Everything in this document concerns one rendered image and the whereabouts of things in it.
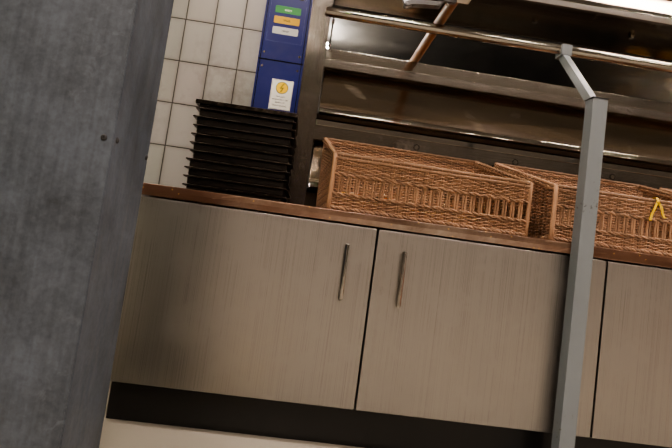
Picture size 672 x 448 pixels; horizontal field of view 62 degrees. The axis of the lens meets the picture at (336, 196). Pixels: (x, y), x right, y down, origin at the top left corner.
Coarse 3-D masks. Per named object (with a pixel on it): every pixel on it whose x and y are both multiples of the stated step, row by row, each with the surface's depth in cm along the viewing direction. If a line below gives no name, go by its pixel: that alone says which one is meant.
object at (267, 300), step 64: (192, 192) 137; (192, 256) 137; (256, 256) 138; (320, 256) 139; (384, 256) 140; (448, 256) 141; (512, 256) 143; (640, 256) 144; (128, 320) 134; (192, 320) 135; (256, 320) 137; (320, 320) 138; (384, 320) 139; (448, 320) 140; (512, 320) 141; (640, 320) 144; (128, 384) 137; (192, 384) 134; (256, 384) 135; (320, 384) 137; (384, 384) 138; (448, 384) 139; (512, 384) 140; (640, 384) 143
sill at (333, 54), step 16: (368, 64) 199; (384, 64) 200; (400, 64) 200; (416, 64) 201; (464, 80) 202; (480, 80) 202; (496, 80) 203; (512, 80) 203; (528, 80) 204; (576, 96) 204; (608, 96) 205; (624, 96) 206
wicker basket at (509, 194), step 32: (352, 160) 146; (384, 160) 147; (416, 160) 195; (448, 160) 197; (320, 192) 174; (352, 192) 188; (416, 192) 148; (448, 192) 149; (480, 192) 149; (512, 192) 151; (448, 224) 148; (480, 224) 149; (512, 224) 150
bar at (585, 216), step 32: (448, 32) 164; (480, 32) 164; (640, 64) 168; (576, 224) 141; (576, 256) 139; (576, 288) 137; (576, 320) 137; (576, 352) 136; (576, 384) 136; (576, 416) 135
